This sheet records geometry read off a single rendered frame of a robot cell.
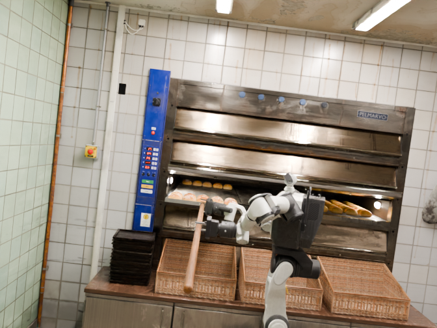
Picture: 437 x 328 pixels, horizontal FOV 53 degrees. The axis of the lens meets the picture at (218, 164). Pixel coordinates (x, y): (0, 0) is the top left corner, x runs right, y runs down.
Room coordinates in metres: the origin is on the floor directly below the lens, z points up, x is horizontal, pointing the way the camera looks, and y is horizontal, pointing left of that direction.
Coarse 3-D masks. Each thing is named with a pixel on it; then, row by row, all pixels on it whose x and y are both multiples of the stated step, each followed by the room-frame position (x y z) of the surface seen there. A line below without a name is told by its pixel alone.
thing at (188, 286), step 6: (198, 216) 2.54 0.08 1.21; (198, 228) 2.17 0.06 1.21; (198, 234) 2.05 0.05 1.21; (198, 240) 1.95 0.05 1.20; (192, 246) 1.82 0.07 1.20; (198, 246) 1.87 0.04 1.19; (192, 252) 1.72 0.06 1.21; (192, 258) 1.62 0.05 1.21; (192, 264) 1.55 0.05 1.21; (192, 270) 1.48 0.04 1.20; (186, 276) 1.43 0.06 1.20; (192, 276) 1.43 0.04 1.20; (186, 282) 1.35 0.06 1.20; (192, 282) 1.37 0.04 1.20; (186, 288) 1.32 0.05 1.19
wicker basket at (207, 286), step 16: (176, 240) 3.37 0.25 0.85; (176, 256) 3.34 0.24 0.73; (208, 256) 3.35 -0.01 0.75; (224, 256) 3.36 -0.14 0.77; (160, 272) 2.91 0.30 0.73; (176, 272) 3.31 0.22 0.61; (208, 272) 3.32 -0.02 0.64; (224, 272) 3.33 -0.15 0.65; (160, 288) 2.91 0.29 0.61; (176, 288) 2.91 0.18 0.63; (192, 288) 2.92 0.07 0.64; (208, 288) 3.09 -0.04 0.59; (224, 288) 2.92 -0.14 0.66
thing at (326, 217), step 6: (240, 204) 3.42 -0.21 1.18; (246, 204) 3.47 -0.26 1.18; (246, 210) 3.42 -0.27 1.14; (324, 216) 3.43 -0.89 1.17; (330, 216) 3.43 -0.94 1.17; (336, 216) 3.44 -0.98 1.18; (342, 216) 3.47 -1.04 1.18; (348, 222) 3.44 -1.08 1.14; (354, 222) 3.44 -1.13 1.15; (360, 222) 3.44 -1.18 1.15; (366, 222) 3.44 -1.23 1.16; (372, 222) 3.44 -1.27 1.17; (378, 222) 3.44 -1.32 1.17; (384, 222) 3.44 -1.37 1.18
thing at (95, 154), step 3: (87, 144) 3.32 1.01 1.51; (90, 144) 3.37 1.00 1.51; (87, 147) 3.32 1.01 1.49; (90, 147) 3.32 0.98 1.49; (93, 147) 3.32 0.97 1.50; (96, 147) 3.32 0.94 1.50; (99, 147) 3.37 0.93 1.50; (87, 150) 3.32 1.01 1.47; (93, 150) 3.32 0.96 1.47; (96, 150) 3.32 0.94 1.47; (87, 153) 3.32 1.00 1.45; (93, 153) 3.32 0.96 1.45; (96, 153) 3.32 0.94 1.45; (84, 156) 3.32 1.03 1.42; (87, 156) 3.32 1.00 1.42; (90, 156) 3.32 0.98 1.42; (93, 156) 3.32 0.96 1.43; (96, 156) 3.32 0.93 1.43
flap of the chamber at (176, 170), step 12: (168, 168) 3.26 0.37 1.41; (180, 168) 3.26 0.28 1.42; (240, 180) 3.39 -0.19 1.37; (252, 180) 3.31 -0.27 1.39; (264, 180) 3.27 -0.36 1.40; (276, 180) 3.28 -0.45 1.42; (336, 192) 3.42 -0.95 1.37; (348, 192) 3.34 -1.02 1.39; (360, 192) 3.29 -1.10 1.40; (372, 192) 3.29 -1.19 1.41
